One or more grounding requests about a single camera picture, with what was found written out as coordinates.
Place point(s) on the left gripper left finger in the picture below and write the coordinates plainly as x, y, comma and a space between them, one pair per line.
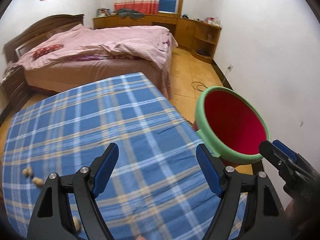
52, 216

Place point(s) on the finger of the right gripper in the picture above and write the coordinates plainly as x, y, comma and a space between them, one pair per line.
284, 165
287, 151

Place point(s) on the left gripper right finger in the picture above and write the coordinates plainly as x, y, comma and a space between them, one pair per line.
264, 216

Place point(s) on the peanut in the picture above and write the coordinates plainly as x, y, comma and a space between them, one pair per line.
27, 172
38, 182
77, 224

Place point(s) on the red bin with green rim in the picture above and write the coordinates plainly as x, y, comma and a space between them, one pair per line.
230, 126

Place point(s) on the blue plaid tablecloth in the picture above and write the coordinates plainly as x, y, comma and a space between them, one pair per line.
157, 189

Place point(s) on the dark wooden nightstand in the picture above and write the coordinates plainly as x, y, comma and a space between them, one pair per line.
16, 89

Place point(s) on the long wooden cabinet desk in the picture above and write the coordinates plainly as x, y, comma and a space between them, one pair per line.
197, 37

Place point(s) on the red floral pillow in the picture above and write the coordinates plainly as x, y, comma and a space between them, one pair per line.
46, 50

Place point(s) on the wooden bed with headboard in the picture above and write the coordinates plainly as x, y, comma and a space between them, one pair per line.
80, 70

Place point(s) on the pink quilt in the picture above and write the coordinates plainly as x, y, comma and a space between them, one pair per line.
152, 43

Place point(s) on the dark clothes pile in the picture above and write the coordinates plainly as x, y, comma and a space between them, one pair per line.
133, 14

